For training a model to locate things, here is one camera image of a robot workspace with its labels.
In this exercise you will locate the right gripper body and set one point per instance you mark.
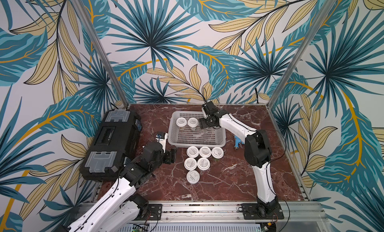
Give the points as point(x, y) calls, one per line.
point(205, 122)

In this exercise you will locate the white plastic basket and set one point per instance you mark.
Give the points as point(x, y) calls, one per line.
point(187, 136)

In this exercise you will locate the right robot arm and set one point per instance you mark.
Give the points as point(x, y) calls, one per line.
point(257, 152)

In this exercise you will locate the left aluminium corner post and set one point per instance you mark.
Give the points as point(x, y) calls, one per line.
point(94, 39)

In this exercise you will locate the aluminium corner post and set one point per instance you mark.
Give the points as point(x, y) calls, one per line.
point(94, 39)
point(313, 29)

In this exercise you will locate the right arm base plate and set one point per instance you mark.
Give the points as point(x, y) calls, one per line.
point(259, 212)

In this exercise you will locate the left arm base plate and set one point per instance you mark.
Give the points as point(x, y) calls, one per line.
point(151, 212)

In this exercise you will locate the black toolbox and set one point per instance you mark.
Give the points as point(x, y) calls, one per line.
point(116, 142)

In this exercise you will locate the aluminium rail frame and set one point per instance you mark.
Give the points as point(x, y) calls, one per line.
point(224, 216)

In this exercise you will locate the white yogurt cup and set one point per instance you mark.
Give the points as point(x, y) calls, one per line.
point(193, 177)
point(190, 164)
point(193, 123)
point(203, 164)
point(181, 123)
point(217, 153)
point(193, 152)
point(205, 152)

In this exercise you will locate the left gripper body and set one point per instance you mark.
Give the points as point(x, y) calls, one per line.
point(164, 158)

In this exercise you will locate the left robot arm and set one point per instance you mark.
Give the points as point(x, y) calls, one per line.
point(122, 204)

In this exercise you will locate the right aluminium corner post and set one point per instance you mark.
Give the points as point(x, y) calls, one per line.
point(313, 29)

